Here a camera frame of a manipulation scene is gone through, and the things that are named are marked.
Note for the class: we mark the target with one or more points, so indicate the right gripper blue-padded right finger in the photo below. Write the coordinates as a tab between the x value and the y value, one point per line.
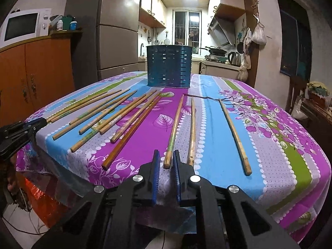
226	217

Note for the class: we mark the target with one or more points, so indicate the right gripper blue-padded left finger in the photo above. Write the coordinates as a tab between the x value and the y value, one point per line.
106	218

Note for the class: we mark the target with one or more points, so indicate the long bamboo chopstick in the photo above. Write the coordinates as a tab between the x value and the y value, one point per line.
240	148

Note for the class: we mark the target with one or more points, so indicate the green-tipped bamboo chopstick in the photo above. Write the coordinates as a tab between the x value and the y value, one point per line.
85	141

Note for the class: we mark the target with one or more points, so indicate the worn bamboo chopstick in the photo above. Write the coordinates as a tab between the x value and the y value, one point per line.
191	149

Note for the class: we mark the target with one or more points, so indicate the dark brown wooden chopstick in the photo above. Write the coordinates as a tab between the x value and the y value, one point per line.
137	122

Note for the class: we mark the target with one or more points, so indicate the green-patterned bamboo chopstick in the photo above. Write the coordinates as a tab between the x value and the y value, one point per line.
171	143

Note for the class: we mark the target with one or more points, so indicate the light bamboo chopstick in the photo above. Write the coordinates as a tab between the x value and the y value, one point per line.
124	116

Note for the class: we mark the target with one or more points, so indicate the kitchen window with bars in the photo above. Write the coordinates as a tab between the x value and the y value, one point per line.
187	29

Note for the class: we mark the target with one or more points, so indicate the orange wooden cabinet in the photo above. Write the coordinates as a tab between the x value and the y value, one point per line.
34	73

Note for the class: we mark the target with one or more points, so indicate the floral purple blue tablecloth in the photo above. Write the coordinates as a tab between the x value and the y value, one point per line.
290	172

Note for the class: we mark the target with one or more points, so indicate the white microwave oven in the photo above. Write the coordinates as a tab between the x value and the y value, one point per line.
23	25

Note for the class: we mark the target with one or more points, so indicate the small white bottle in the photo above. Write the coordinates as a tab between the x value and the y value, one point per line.
59	25

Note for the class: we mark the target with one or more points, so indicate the dark wooden side table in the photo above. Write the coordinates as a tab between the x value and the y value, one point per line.
317	122

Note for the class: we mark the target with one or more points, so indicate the wooden chair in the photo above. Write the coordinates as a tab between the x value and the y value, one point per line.
297	85

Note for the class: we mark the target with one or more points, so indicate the grey multi-door refrigerator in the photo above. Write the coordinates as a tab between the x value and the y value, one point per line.
108	45

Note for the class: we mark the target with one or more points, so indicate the potted plant with flowers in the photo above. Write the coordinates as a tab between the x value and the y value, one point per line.
318	93

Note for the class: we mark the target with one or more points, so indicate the steel electric kettle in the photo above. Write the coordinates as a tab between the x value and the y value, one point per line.
234	58

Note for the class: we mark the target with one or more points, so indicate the blue perforated utensil holder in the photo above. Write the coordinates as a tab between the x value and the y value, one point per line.
169	66

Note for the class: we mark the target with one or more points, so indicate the black wok on stove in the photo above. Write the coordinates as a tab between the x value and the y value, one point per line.
215	51

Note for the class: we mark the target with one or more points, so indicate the hanging white plastic bag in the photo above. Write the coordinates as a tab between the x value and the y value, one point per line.
258	35

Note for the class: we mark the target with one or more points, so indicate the steel range hood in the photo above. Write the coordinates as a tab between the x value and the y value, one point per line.
222	32

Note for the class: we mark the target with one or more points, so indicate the dark window frame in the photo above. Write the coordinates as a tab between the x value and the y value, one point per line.
296	57

